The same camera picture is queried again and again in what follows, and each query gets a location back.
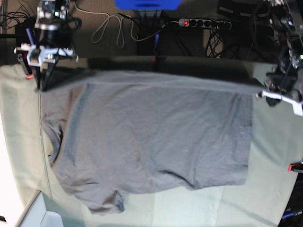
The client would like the white looped cable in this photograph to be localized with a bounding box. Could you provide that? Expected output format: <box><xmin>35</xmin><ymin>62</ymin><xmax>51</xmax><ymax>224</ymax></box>
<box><xmin>75</xmin><ymin>2</ymin><xmax>126</xmax><ymax>49</ymax></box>

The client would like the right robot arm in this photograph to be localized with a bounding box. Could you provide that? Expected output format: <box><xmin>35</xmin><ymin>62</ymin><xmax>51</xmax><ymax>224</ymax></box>
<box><xmin>14</xmin><ymin>0</ymin><xmax>82</xmax><ymax>67</ymax></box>

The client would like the centre edge clamp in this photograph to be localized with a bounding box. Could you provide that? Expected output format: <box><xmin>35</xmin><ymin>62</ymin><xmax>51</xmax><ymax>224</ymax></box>
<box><xmin>152</xmin><ymin>34</ymin><xmax>160</xmax><ymax>71</ymax></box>

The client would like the edge clamp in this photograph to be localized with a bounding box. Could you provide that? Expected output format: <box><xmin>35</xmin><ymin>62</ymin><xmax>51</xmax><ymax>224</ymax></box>
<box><xmin>288</xmin><ymin>162</ymin><xmax>303</xmax><ymax>174</ymax></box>
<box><xmin>17</xmin><ymin>27</ymin><xmax>37</xmax><ymax>80</ymax></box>
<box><xmin>152</xmin><ymin>34</ymin><xmax>160</xmax><ymax>71</ymax></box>

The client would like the right edge clamp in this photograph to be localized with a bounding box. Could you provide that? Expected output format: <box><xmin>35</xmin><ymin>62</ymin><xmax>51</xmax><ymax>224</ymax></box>
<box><xmin>288</xmin><ymin>162</ymin><xmax>303</xmax><ymax>174</ymax></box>

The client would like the blue box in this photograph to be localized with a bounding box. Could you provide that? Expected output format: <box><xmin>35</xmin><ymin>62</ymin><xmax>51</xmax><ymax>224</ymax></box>
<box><xmin>115</xmin><ymin>0</ymin><xmax>181</xmax><ymax>10</ymax></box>

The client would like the grey t-shirt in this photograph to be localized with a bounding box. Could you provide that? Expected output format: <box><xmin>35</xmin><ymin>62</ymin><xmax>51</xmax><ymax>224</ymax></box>
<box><xmin>40</xmin><ymin>70</ymin><xmax>261</xmax><ymax>214</ymax></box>

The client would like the black power strip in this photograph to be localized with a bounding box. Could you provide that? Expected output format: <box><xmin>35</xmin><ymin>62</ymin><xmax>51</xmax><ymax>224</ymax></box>
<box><xmin>178</xmin><ymin>18</ymin><xmax>232</xmax><ymax>30</ymax></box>

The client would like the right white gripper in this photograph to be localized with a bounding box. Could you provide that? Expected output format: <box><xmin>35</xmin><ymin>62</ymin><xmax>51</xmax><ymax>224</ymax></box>
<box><xmin>14</xmin><ymin>44</ymin><xmax>79</xmax><ymax>67</ymax></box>

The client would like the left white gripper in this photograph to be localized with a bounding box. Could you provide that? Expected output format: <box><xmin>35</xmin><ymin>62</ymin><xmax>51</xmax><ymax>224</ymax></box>
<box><xmin>256</xmin><ymin>90</ymin><xmax>303</xmax><ymax>116</ymax></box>

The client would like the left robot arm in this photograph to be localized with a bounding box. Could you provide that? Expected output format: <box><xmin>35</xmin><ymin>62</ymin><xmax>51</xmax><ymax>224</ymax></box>
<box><xmin>250</xmin><ymin>0</ymin><xmax>303</xmax><ymax>116</ymax></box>

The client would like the pale green table cloth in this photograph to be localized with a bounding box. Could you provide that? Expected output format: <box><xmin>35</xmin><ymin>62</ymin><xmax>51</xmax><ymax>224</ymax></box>
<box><xmin>0</xmin><ymin>65</ymin><xmax>303</xmax><ymax>227</ymax></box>

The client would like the white bin corner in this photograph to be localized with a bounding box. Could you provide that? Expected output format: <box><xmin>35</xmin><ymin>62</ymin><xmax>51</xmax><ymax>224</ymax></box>
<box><xmin>15</xmin><ymin>190</ymin><xmax>64</xmax><ymax>227</ymax></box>

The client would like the left edge clamp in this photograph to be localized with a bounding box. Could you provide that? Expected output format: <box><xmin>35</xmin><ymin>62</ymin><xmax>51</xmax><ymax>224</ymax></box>
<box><xmin>17</xmin><ymin>27</ymin><xmax>37</xmax><ymax>80</ymax></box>

